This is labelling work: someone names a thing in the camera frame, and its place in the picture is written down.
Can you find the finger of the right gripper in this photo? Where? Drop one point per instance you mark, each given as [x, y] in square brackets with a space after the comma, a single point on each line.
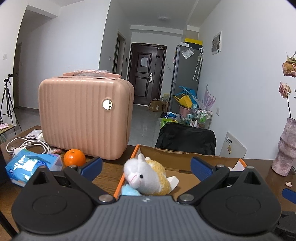
[290, 195]

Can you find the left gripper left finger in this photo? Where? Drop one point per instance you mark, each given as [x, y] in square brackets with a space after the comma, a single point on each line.
[81, 179]

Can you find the orange fruit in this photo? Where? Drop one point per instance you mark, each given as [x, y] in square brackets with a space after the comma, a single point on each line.
[74, 157]

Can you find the fallen rose petal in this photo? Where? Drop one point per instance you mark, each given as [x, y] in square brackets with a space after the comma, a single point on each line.
[288, 184]

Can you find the yellow box on fridge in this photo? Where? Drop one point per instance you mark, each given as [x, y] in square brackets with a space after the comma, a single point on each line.
[193, 41]

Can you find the yellow white alpaca plush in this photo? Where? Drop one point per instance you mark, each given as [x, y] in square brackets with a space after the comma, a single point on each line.
[147, 176]

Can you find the light blue plush toy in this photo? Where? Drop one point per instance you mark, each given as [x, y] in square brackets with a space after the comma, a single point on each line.
[127, 190]

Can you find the grey refrigerator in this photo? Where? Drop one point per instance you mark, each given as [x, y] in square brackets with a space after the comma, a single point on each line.
[184, 74]

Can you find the pink ribbed suitcase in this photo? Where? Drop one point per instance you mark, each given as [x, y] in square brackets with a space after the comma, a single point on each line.
[89, 110]

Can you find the dark brown entrance door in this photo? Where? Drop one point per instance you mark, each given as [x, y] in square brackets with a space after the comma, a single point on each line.
[145, 72]

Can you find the red cardboard box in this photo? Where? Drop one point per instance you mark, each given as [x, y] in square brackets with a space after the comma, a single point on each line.
[179, 164]

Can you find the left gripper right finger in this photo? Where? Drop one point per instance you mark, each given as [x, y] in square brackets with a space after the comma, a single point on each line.
[211, 177]

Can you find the black camera tripod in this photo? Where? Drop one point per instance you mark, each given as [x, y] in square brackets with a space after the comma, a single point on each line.
[7, 106]

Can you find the brown cardboard box on floor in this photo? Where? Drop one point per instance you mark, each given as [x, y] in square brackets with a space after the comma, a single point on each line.
[158, 106]

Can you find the wire storage cart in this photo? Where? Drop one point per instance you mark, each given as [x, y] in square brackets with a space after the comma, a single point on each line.
[199, 118]

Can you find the white wall electrical panel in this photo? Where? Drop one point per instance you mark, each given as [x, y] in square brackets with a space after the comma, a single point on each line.
[216, 43]

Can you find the blue tissue pack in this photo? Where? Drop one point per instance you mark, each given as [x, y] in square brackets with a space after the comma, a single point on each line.
[23, 165]

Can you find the black chair back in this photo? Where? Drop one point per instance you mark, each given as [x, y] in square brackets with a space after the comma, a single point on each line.
[182, 138]

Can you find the pink textured vase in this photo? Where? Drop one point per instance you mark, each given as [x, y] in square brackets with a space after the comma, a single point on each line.
[285, 157]

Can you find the white board on floor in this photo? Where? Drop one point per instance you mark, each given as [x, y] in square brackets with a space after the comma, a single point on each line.
[232, 148]

